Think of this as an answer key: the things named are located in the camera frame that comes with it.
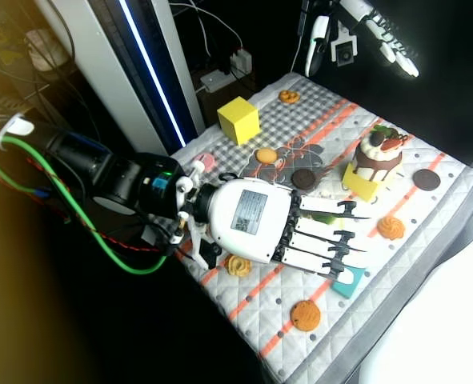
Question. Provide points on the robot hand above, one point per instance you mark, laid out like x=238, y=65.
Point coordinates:
x=392, y=44
x=248, y=216

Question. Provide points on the chocolate drip toy cake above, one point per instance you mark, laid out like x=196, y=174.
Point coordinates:
x=376, y=160

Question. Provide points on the yellow foam cube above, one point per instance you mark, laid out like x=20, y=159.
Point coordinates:
x=366, y=188
x=238, y=120

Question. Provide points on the yellow swirl toy cookie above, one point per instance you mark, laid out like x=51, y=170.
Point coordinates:
x=238, y=266

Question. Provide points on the tan round toy cookie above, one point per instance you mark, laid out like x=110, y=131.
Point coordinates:
x=266, y=156

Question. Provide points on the dark brown round cookie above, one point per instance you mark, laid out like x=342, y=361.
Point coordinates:
x=427, y=179
x=303, y=178

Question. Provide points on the pink round toy cookie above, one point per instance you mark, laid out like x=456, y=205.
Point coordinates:
x=208, y=160

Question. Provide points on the grey quilt with bear print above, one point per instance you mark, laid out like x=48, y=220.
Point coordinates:
x=300, y=296

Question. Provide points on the chocolate chip toy cookie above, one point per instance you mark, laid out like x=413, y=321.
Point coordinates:
x=305, y=315

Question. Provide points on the orange pretzel toy cookie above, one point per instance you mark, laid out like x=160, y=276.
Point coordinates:
x=289, y=96

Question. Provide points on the brown box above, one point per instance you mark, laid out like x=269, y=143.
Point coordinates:
x=220, y=100

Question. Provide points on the teal rectangular block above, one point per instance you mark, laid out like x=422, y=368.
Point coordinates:
x=348, y=288

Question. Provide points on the white power strip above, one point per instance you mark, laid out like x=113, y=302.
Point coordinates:
x=216, y=80

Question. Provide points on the orange swirl toy cookie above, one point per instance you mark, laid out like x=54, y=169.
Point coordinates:
x=391, y=228

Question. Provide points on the white plug adapter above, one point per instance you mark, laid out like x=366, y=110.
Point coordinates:
x=241, y=60

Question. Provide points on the white column with blue light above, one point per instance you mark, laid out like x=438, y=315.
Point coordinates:
x=108, y=72

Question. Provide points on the beige round roll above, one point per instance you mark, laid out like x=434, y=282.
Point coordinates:
x=46, y=50

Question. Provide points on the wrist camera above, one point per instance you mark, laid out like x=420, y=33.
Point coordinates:
x=344, y=52

